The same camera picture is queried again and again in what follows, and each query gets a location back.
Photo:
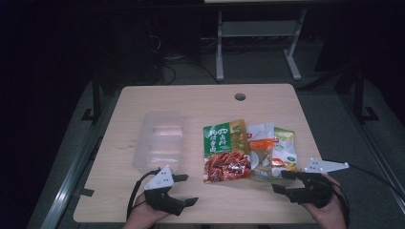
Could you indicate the person's left hand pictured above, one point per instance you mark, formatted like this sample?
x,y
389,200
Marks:
x,y
140,214

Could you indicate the white and green snack packet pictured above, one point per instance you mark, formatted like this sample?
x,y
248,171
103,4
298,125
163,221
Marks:
x,y
285,148

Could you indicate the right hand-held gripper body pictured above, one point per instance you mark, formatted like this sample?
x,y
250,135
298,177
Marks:
x,y
313,191

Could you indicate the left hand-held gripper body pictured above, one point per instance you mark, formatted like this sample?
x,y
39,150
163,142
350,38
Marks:
x,y
159,183

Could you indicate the aluminium rail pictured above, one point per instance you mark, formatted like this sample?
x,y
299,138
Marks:
x,y
379,159
68,184

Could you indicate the white metal table frame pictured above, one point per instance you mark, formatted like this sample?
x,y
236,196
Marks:
x,y
254,28

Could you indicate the orange and white snack packet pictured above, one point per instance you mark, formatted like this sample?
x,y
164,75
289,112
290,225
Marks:
x,y
261,149

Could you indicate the black tape tab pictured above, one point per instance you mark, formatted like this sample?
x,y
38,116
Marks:
x,y
86,192

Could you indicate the black metal stand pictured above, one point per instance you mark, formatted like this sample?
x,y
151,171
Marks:
x,y
96,98
359,95

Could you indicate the clear plastic container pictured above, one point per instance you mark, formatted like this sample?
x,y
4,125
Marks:
x,y
160,140

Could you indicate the person's right hand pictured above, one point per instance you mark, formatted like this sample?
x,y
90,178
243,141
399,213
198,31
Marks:
x,y
331,216

